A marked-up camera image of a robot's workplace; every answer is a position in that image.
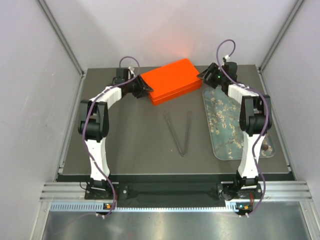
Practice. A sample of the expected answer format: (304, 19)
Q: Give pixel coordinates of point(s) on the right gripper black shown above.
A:
(212, 69)

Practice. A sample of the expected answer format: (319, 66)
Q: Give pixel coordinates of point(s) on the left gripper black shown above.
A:
(142, 87)

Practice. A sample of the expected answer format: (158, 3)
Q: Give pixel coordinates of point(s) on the orange compartment box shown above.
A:
(174, 95)

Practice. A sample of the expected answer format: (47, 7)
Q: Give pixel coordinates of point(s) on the orange box lid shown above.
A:
(171, 77)

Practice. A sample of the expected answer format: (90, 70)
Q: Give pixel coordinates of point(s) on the metal tongs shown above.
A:
(181, 143)

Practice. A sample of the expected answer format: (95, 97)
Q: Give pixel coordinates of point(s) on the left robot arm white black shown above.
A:
(94, 124)

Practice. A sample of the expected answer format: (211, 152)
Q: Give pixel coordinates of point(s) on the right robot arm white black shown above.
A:
(255, 119)

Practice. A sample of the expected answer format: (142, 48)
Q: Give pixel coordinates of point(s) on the blue floral tray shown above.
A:
(223, 117)

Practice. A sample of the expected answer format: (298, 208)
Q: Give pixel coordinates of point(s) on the dark round truffle front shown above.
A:
(264, 147)

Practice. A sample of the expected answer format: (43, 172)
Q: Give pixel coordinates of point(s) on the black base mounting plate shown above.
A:
(160, 191)

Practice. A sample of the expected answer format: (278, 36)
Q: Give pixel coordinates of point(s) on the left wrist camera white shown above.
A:
(131, 73)

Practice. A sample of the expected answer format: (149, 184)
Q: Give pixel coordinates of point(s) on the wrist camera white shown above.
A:
(131, 73)
(226, 58)

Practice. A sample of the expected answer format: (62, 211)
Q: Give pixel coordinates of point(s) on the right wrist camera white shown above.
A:
(226, 58)

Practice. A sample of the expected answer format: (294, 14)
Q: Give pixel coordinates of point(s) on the aluminium frame rail front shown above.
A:
(276, 191)

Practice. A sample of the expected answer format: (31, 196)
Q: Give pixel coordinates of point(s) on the grey slotted cable duct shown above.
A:
(102, 207)

